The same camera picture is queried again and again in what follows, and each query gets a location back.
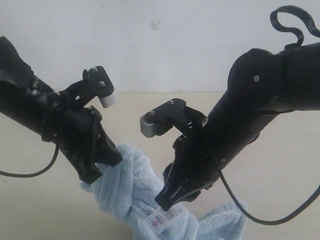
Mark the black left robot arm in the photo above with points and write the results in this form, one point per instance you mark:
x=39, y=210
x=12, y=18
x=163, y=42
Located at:
x=28, y=100

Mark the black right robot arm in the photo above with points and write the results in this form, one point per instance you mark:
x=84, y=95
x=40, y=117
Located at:
x=260, y=86

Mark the white printed clothing label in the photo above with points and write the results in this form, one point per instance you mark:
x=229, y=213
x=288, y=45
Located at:
x=160, y=218

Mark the light blue fluffy towel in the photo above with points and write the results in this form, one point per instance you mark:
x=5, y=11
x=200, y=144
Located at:
x=128, y=190

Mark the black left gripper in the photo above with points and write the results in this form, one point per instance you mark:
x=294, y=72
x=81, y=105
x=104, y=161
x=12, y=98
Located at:
x=77, y=128

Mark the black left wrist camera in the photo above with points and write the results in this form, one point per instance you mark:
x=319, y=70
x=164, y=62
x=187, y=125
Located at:
x=95, y=83

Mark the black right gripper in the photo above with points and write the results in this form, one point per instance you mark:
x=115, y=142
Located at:
x=193, y=168

